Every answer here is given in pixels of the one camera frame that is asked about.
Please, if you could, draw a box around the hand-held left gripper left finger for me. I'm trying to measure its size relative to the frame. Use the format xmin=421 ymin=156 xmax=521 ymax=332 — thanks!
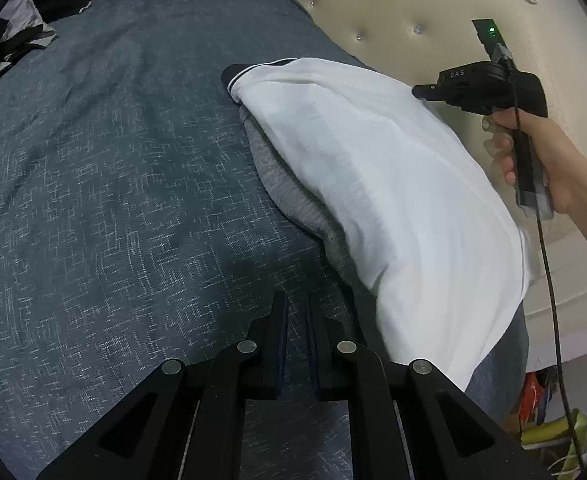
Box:
xmin=36 ymin=290 xmax=289 ymax=480

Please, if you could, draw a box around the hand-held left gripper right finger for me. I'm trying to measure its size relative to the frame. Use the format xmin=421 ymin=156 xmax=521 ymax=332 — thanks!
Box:
xmin=306 ymin=291 xmax=554 ymax=480

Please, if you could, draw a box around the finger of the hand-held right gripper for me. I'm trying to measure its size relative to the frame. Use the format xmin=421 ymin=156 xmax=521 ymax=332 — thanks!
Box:
xmin=412 ymin=82 xmax=444 ymax=103

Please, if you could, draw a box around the white polo shirt black trim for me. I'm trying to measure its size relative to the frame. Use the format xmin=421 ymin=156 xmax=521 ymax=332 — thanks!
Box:
xmin=221 ymin=57 xmax=533 ymax=386

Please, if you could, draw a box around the person's right hand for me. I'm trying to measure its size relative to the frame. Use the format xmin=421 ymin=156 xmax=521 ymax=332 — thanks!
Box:
xmin=481 ymin=106 xmax=587 ymax=218

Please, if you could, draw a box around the cream tufted headboard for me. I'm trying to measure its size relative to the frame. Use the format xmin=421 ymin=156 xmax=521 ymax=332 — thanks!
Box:
xmin=261 ymin=0 xmax=587 ymax=366

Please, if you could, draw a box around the grey heathered garment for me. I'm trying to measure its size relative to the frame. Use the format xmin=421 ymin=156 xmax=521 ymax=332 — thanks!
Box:
xmin=238 ymin=104 xmax=374 ymax=311

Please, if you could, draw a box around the blue-grey bed blanket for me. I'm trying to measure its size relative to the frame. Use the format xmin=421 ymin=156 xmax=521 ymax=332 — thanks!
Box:
xmin=0 ymin=0 xmax=531 ymax=480

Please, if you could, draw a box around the orange packet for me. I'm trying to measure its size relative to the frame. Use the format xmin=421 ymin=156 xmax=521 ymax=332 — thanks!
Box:
xmin=517 ymin=372 xmax=547 ymax=423

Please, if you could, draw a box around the yellow-green shoe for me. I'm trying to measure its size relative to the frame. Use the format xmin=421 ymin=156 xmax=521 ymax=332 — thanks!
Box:
xmin=521 ymin=407 xmax=587 ymax=476

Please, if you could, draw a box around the grey jacket black trim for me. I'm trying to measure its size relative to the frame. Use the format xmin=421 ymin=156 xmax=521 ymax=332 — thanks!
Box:
xmin=0 ymin=0 xmax=58 ymax=95

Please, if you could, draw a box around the black cable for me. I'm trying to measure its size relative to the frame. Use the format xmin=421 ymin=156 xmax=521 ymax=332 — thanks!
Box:
xmin=508 ymin=57 xmax=587 ymax=473

